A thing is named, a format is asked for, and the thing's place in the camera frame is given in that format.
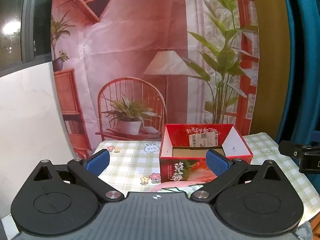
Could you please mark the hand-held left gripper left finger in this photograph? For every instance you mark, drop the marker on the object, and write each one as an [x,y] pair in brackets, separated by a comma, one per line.
[98,162]

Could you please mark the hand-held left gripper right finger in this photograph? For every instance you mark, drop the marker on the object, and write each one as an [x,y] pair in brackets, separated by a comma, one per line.
[217,164]

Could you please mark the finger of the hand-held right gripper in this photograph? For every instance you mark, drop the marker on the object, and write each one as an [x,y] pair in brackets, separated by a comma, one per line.
[291,150]

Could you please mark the red strawberry print box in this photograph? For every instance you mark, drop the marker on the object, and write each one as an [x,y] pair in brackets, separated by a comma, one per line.
[175,171]

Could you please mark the checked tablecloth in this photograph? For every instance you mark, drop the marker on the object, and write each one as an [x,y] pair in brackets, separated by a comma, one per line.
[130,160]

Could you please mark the blue curtain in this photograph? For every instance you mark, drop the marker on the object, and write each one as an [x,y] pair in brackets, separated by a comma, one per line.
[300,55]

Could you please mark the dark window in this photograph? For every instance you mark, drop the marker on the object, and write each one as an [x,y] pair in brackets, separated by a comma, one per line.
[15,17]

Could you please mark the wall poster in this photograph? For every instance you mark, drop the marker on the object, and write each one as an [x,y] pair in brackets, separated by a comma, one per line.
[150,30]

